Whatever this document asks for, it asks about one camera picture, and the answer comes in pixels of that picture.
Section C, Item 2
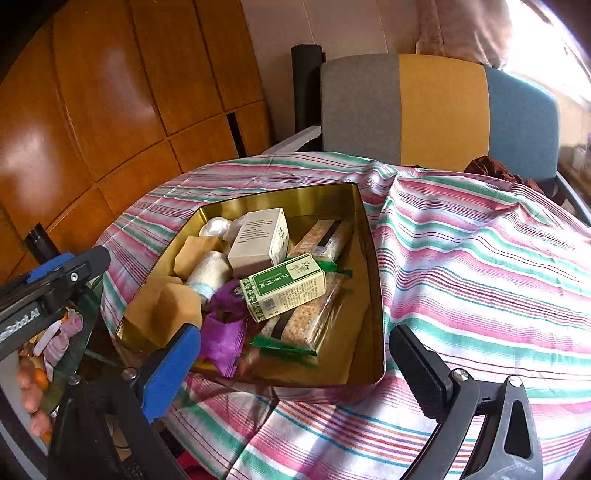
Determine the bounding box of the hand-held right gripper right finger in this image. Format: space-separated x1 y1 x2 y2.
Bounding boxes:
389 324 546 480

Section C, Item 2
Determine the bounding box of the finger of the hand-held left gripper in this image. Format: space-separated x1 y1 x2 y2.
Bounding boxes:
24 223 63 266
27 247 112 301

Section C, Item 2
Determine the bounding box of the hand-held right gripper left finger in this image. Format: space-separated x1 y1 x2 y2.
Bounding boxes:
46 323 202 480

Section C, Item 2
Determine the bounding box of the yellow sponge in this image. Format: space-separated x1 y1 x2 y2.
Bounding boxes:
174 235 222 280
124 276 204 350

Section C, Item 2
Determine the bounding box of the purple packet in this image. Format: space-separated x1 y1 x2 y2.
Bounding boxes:
208 279 250 319
198 311 247 378

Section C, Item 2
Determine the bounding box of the maroon and gold tin box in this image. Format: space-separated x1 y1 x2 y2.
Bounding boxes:
113 182 386 387

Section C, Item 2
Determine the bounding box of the green and cream carton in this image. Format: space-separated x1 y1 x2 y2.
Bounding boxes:
240 253 328 323

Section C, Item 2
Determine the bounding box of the beige cardboard box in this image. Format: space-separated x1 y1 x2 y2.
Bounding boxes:
227 208 291 279

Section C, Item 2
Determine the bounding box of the person's left hand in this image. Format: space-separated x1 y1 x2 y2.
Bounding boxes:
17 357 51 437

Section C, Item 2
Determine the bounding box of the white plastic bottle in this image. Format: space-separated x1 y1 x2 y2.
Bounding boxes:
34 320 63 347

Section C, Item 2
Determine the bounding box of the pink striped sock roll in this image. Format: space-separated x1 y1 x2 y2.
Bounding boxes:
44 311 85 365

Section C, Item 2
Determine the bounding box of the glass side table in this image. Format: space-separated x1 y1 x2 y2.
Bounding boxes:
0 281 105 444

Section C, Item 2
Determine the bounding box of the striped blanket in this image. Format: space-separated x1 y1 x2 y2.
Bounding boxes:
95 152 591 480

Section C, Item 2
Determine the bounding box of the wooden wardrobe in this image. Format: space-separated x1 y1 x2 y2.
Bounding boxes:
0 0 273 287

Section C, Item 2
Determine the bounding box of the dark red cloth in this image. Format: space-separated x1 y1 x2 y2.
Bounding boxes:
464 156 546 195

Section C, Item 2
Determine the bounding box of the white foam board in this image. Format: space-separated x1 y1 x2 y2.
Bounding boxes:
263 124 321 155

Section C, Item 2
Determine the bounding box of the grey yellow blue chair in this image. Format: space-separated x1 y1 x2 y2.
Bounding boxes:
320 53 591 227

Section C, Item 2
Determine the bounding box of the black rolled mat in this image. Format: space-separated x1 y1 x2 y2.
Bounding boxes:
291 44 326 139

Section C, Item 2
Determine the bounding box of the pink patterned curtain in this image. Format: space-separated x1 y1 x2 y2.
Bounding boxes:
416 0 518 70

